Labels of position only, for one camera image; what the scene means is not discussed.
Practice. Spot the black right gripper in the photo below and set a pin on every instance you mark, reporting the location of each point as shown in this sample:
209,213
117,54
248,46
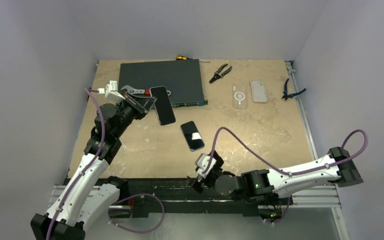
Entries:
208,173

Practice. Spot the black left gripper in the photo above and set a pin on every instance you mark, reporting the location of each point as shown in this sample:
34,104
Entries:
141,110

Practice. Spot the light blue smartphone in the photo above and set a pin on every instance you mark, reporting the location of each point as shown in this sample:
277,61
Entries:
163,107

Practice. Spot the phone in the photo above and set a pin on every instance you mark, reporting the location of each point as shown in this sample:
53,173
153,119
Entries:
239,96
258,91

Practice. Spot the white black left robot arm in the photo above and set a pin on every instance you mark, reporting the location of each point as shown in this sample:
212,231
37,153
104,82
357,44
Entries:
76,210

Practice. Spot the yellow black screwdriver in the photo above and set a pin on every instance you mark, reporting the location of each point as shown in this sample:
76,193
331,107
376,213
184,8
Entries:
184,58

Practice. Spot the red handled adjustable wrench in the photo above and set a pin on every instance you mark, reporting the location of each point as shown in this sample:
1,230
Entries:
139,92

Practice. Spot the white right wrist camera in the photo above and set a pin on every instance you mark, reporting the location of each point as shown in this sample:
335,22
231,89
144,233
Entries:
203,165

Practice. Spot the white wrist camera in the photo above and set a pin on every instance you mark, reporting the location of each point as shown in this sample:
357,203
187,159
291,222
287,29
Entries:
111,92
203,165

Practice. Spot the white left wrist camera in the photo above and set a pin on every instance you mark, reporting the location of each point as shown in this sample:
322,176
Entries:
111,92

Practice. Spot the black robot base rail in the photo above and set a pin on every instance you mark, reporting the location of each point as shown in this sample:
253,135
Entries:
178,197

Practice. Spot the black grey wire stripper pliers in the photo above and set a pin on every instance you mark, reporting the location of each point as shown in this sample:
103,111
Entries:
220,73

